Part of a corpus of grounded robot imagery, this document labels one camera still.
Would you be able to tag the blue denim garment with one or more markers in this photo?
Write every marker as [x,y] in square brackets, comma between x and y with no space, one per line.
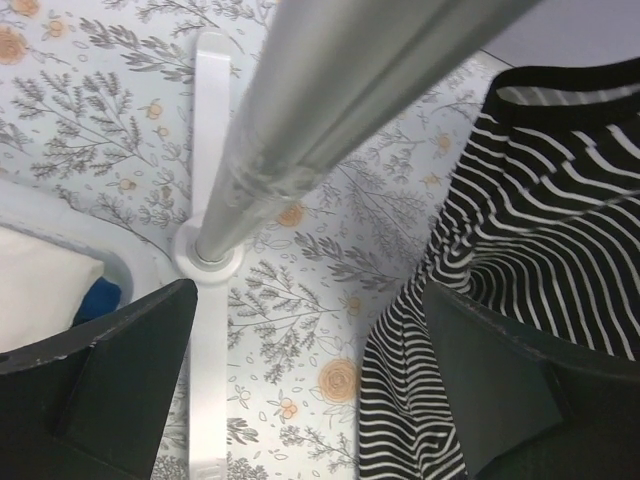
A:
[102,298]

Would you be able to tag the silver white clothes rack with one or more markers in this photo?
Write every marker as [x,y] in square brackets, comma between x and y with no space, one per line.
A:
[331,73]

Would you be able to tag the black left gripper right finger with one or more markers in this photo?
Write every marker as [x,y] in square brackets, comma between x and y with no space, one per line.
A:
[527,405]

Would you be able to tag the black thin striped tank top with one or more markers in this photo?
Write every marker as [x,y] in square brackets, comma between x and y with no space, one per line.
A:
[540,225]

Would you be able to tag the white folded cloth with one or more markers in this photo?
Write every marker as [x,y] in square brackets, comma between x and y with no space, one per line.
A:
[42,288]

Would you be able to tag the white plastic basket left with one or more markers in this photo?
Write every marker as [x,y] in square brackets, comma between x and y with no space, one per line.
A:
[136,267]

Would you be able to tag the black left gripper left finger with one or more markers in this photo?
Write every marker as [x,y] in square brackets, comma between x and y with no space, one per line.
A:
[92,402]

